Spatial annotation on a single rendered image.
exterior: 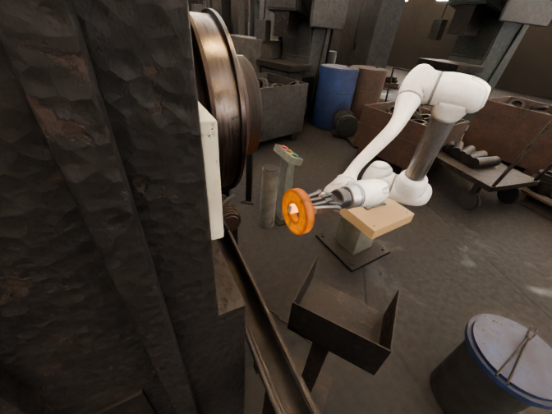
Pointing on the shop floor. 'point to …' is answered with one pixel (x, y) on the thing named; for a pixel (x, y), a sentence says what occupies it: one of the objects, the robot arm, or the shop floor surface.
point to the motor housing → (231, 217)
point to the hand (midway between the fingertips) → (298, 207)
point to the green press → (486, 35)
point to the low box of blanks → (399, 148)
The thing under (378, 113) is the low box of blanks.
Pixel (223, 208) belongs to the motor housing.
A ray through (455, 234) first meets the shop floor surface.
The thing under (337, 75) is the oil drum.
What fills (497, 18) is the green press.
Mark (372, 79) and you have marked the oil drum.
